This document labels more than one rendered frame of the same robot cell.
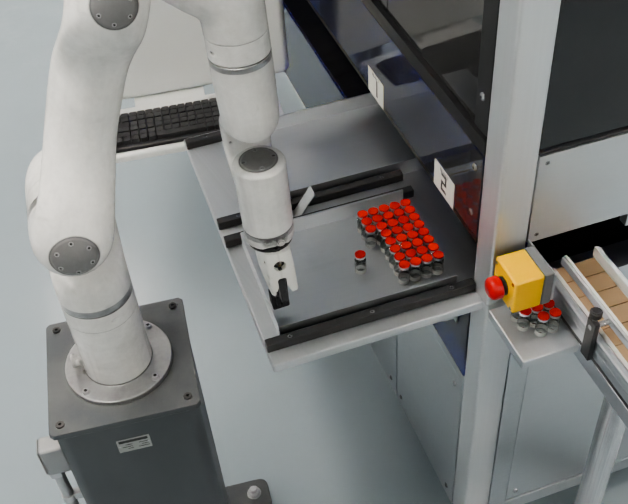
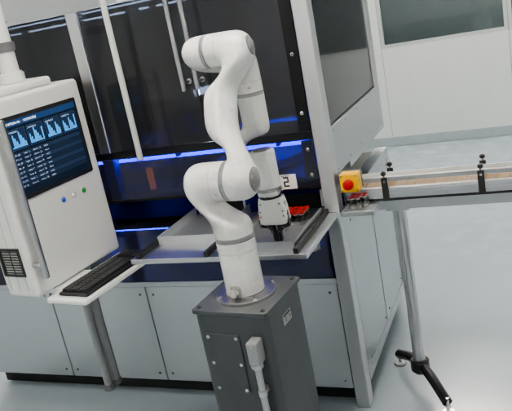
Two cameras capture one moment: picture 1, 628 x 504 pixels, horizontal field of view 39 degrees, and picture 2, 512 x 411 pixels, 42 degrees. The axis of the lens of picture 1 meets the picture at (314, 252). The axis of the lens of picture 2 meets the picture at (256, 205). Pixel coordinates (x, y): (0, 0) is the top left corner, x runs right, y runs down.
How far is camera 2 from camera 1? 1.86 m
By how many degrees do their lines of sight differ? 51
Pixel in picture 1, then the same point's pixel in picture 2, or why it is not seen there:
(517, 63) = (319, 81)
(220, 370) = not seen: outside the picture
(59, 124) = (227, 118)
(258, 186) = (271, 155)
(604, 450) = (408, 252)
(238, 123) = (262, 120)
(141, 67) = (56, 262)
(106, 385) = (258, 293)
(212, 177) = (170, 255)
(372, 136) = not seen: hidden behind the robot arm
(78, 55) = (234, 77)
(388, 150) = not seen: hidden behind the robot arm
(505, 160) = (326, 127)
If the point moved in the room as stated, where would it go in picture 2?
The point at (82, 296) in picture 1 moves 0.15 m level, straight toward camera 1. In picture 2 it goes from (245, 223) to (295, 218)
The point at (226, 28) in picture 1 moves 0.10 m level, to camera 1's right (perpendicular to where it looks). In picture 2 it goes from (255, 72) to (273, 66)
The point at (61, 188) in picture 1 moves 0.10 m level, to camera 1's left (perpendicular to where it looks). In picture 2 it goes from (239, 147) to (217, 156)
